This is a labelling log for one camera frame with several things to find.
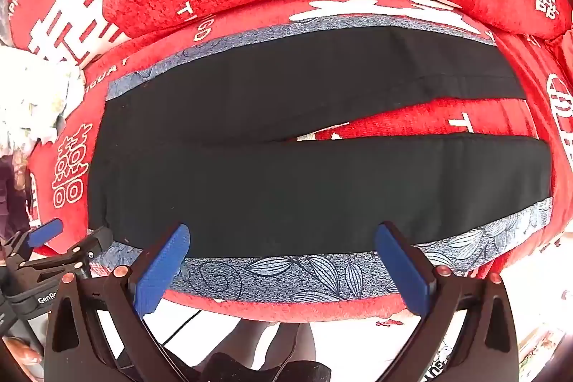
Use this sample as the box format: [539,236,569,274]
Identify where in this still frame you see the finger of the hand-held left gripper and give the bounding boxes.
[0,218,64,263]
[20,225,114,281]

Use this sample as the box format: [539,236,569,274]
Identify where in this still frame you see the white floral cloth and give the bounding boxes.
[0,0,86,156]

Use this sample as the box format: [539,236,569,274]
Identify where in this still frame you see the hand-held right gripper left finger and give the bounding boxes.
[43,223,198,382]

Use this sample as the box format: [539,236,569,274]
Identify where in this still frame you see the person's left hand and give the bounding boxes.
[0,337,43,370]

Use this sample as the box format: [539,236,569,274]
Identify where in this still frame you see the dark cloth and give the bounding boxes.
[0,154,33,240]

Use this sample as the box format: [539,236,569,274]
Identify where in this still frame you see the person's dark clothed legs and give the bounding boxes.
[197,317,332,382]

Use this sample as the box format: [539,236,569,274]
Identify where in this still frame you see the black cable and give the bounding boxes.
[162,310,203,348]

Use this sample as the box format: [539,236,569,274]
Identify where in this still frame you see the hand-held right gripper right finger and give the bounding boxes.
[375,222,522,382]

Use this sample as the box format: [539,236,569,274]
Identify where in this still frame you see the black pants with floral trim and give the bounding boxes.
[87,16,555,304]

